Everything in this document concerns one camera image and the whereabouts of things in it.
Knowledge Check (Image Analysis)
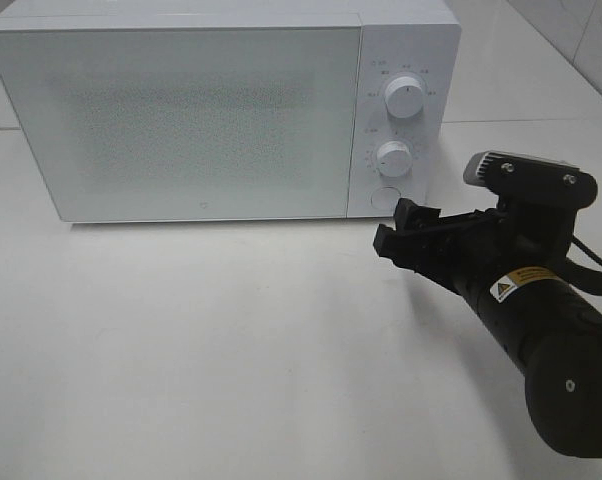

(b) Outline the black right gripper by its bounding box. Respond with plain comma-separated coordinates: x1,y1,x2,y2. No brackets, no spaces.
373,196,576,295

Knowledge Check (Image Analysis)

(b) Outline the white microwave oven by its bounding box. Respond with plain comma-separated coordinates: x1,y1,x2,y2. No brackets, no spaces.
0,1,462,222

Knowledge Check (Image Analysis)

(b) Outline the white timer knob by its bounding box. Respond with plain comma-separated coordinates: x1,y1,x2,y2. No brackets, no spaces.
376,141,413,178

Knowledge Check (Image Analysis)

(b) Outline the white microwave door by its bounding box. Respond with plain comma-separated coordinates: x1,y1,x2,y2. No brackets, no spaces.
0,27,360,223

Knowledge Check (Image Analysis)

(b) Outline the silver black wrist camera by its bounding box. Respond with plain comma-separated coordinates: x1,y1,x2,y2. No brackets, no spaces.
463,150,598,210

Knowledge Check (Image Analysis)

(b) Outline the upper white power knob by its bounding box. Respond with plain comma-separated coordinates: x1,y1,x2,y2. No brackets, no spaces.
383,73,426,119

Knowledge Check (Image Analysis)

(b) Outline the round white door button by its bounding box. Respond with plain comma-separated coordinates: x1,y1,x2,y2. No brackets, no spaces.
370,187,401,213

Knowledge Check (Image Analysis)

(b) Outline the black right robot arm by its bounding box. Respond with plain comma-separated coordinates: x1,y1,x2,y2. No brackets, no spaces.
373,199,602,458

